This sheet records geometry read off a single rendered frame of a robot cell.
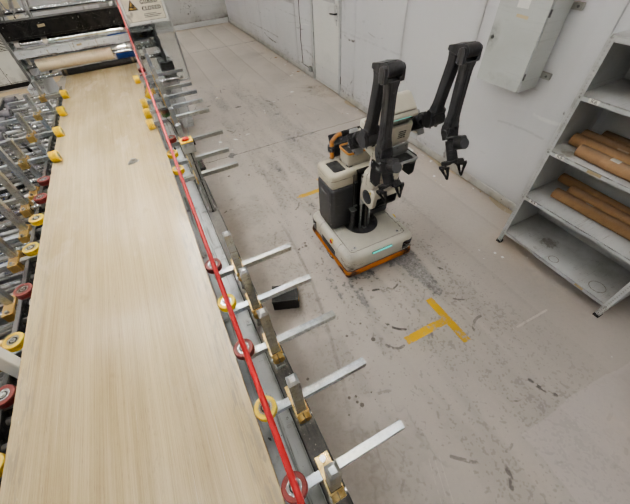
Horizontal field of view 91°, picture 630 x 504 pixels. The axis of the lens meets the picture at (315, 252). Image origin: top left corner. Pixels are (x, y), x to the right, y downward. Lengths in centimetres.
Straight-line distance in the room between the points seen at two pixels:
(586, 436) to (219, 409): 204
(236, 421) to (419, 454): 121
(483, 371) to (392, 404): 65
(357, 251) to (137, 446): 177
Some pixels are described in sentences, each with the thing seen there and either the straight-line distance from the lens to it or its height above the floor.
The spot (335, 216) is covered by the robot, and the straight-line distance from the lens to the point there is 245.
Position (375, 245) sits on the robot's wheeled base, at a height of 28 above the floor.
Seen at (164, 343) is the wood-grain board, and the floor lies 90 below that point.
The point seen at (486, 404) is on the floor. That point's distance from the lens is 233.
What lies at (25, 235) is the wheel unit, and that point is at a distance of 256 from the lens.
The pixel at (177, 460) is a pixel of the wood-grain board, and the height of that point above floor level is 90.
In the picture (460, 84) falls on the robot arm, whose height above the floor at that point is 146.
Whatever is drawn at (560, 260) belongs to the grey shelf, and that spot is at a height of 14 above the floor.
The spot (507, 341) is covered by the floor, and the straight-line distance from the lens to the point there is 259.
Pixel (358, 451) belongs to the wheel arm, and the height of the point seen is 82.
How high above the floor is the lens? 206
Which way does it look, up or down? 48 degrees down
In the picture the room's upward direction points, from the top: 4 degrees counter-clockwise
